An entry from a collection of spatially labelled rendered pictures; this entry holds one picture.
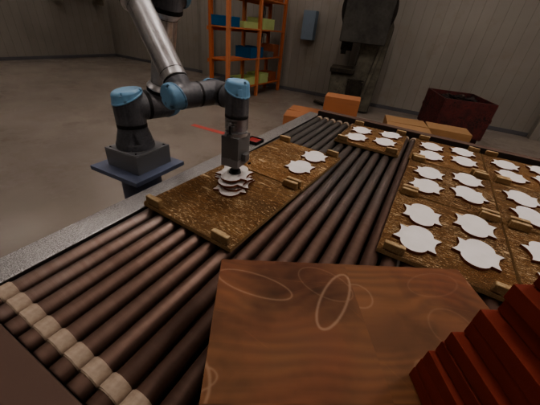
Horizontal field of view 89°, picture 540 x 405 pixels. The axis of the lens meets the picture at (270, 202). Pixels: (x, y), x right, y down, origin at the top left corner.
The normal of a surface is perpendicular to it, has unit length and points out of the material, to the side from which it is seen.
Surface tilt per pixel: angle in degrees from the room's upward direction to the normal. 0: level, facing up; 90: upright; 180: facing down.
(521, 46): 90
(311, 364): 0
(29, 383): 0
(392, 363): 0
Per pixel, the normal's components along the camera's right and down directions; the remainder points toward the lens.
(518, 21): -0.45, 0.44
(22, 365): 0.10, -0.84
